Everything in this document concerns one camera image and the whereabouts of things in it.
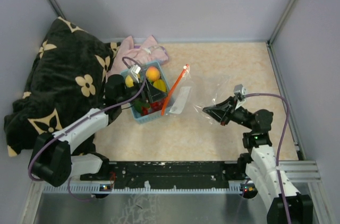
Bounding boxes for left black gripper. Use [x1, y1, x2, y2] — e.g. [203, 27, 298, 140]
[118, 77, 168, 106]

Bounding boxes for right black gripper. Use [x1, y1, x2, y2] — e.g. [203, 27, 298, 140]
[203, 96, 254, 131]

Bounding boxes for red strawberry bunch with leaves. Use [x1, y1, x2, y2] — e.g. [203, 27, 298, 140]
[132, 99, 164, 116]

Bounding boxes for clear zip top bag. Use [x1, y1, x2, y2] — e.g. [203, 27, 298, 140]
[161, 65, 246, 124]

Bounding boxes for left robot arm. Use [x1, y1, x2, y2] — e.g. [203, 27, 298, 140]
[28, 74, 168, 187]

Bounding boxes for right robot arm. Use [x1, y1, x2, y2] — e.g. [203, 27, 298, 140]
[202, 93, 313, 223]

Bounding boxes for light blue plastic basket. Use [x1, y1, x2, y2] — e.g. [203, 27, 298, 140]
[121, 61, 170, 124]

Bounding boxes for yellow starfruit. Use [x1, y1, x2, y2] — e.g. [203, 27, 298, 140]
[153, 79, 167, 92]

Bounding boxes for orange peach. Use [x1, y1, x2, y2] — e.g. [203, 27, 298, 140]
[146, 66, 160, 82]

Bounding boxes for yellow pear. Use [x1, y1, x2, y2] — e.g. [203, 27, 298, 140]
[125, 75, 141, 88]

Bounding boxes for pink cloth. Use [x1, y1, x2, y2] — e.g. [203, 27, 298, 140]
[107, 35, 169, 77]

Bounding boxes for black floral plush blanket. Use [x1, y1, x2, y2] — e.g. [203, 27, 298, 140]
[4, 17, 120, 157]

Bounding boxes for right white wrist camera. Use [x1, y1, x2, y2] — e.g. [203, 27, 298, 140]
[234, 84, 247, 101]

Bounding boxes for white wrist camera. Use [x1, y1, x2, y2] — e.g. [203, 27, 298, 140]
[234, 84, 247, 101]
[129, 64, 142, 74]

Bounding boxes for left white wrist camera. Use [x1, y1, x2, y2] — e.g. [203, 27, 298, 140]
[129, 64, 142, 74]

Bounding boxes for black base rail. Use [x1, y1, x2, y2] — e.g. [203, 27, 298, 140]
[80, 161, 247, 189]

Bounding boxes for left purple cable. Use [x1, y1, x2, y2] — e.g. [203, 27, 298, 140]
[28, 57, 147, 203]

